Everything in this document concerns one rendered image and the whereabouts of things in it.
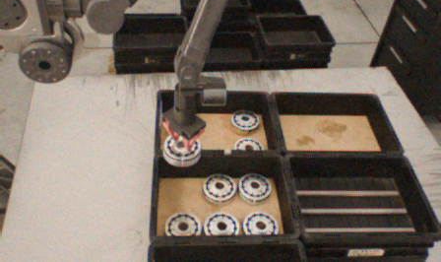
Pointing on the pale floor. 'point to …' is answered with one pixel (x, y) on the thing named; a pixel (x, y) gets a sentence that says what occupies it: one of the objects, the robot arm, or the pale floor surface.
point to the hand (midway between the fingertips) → (182, 142)
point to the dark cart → (414, 40)
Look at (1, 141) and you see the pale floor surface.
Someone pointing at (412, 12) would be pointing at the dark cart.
